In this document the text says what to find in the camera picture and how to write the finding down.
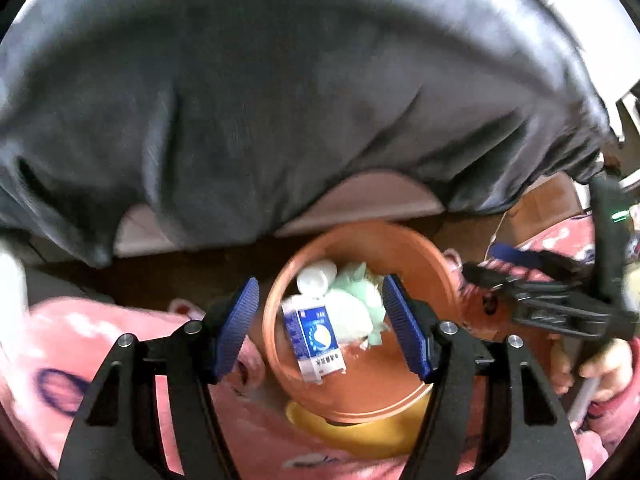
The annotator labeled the white round jar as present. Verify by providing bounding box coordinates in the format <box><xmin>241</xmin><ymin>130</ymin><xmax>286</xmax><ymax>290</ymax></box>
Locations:
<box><xmin>296</xmin><ymin>259</ymin><xmax>337</xmax><ymax>298</ymax></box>

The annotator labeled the blue white medicine box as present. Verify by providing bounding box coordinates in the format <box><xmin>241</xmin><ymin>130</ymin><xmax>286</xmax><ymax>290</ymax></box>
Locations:
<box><xmin>281</xmin><ymin>295</ymin><xmax>346</xmax><ymax>384</ymax></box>

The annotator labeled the person's right hand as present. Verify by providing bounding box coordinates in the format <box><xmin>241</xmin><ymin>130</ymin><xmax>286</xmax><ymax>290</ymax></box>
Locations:
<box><xmin>550</xmin><ymin>336</ymin><xmax>634</xmax><ymax>403</ymax></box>

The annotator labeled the pink patterned pajama leg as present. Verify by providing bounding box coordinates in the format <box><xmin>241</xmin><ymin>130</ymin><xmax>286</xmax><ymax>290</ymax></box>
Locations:
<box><xmin>1</xmin><ymin>297</ymin><xmax>432</xmax><ymax>479</ymax></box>

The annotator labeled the green crumpled tissue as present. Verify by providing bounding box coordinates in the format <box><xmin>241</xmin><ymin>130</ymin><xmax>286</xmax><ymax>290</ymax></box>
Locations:
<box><xmin>323</xmin><ymin>262</ymin><xmax>388</xmax><ymax>349</ymax></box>

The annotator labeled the dark grey plush blanket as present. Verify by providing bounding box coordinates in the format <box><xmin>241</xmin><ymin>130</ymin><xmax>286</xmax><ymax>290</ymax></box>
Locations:
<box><xmin>1</xmin><ymin>0</ymin><xmax>611</xmax><ymax>266</ymax></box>

